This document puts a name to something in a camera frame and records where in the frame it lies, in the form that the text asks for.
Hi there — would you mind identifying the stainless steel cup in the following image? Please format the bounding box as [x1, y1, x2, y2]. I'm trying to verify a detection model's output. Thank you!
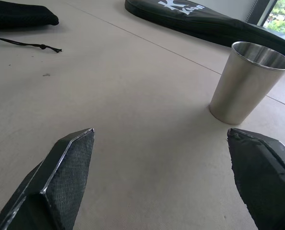
[209, 41, 285, 125]

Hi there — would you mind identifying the window with greenery outside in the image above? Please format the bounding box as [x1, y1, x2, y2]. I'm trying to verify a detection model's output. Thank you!
[262, 0, 285, 36]

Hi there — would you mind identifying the black mesh fabric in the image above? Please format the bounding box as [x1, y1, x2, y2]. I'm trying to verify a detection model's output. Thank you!
[0, 0, 59, 31]

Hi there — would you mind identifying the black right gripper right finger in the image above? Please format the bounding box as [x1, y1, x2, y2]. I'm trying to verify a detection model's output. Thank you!
[226, 127, 285, 230]

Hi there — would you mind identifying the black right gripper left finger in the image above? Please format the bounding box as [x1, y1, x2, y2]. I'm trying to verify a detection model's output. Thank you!
[0, 128, 95, 230]

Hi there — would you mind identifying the black racket bag white print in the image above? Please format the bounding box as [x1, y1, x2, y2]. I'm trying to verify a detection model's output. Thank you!
[124, 0, 285, 62]

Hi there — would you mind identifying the black drawstring cord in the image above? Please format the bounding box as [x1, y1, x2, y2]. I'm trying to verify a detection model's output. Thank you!
[0, 35, 62, 54]

